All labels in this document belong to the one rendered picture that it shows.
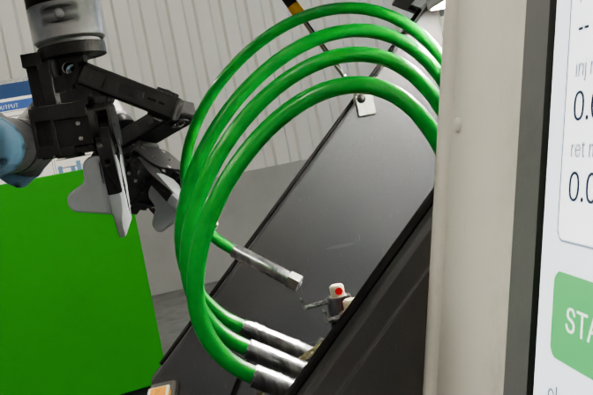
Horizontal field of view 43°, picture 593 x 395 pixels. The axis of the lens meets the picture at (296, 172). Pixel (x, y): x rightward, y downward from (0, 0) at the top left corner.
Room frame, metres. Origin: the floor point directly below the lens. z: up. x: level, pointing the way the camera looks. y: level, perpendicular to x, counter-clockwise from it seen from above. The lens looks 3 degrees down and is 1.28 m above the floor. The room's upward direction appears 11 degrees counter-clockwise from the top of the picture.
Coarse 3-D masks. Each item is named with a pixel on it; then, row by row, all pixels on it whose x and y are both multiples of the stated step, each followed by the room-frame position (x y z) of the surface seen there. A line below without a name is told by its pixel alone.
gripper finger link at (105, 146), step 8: (104, 120) 0.79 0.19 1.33; (104, 128) 0.77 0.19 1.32; (104, 136) 0.77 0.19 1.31; (96, 144) 0.77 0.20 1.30; (104, 144) 0.77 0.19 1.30; (112, 144) 0.78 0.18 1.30; (104, 152) 0.77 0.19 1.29; (112, 152) 0.77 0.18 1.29; (104, 160) 0.77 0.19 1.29; (112, 160) 0.77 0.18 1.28; (104, 168) 0.78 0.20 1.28; (112, 168) 0.77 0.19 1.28; (104, 176) 0.78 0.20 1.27; (112, 176) 0.77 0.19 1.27; (112, 184) 0.78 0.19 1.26; (120, 184) 0.78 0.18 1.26; (112, 192) 0.78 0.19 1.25; (120, 192) 0.78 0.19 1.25
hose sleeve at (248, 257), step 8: (232, 248) 0.93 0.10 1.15; (240, 248) 0.93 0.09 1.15; (232, 256) 0.93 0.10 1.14; (240, 256) 0.92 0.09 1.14; (248, 256) 0.92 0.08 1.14; (256, 256) 0.92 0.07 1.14; (248, 264) 0.92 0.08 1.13; (256, 264) 0.92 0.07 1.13; (264, 264) 0.92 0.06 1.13; (272, 264) 0.92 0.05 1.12; (264, 272) 0.92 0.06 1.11; (272, 272) 0.91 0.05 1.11; (280, 272) 0.91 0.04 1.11; (288, 272) 0.91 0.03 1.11; (280, 280) 0.91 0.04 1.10
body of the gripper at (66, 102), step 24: (48, 48) 0.78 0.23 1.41; (72, 48) 0.77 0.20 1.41; (96, 48) 0.79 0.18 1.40; (48, 72) 0.79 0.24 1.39; (72, 72) 0.79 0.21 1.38; (48, 96) 0.79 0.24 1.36; (72, 96) 0.79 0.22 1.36; (96, 96) 0.80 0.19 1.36; (48, 120) 0.77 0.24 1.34; (72, 120) 0.78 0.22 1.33; (96, 120) 0.78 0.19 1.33; (48, 144) 0.78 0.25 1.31; (72, 144) 0.78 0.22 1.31; (120, 144) 0.82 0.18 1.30
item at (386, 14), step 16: (304, 16) 0.89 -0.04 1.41; (320, 16) 0.89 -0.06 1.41; (384, 16) 0.86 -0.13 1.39; (400, 16) 0.86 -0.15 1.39; (272, 32) 0.90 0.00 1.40; (416, 32) 0.85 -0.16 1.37; (256, 48) 0.91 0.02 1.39; (432, 48) 0.85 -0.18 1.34; (240, 64) 0.92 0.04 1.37; (224, 80) 0.92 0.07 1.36; (208, 96) 0.93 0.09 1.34; (192, 128) 0.93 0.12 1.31; (192, 144) 0.94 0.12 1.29; (224, 240) 0.93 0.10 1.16
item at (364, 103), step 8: (288, 0) 1.14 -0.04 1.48; (288, 8) 1.14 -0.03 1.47; (296, 8) 1.14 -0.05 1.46; (304, 24) 1.14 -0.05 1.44; (312, 32) 1.14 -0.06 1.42; (344, 72) 1.14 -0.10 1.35; (360, 96) 1.14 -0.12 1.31; (368, 96) 1.14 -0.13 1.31; (360, 104) 1.14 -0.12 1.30; (368, 104) 1.14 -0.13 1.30; (360, 112) 1.14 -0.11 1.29; (368, 112) 1.14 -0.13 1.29
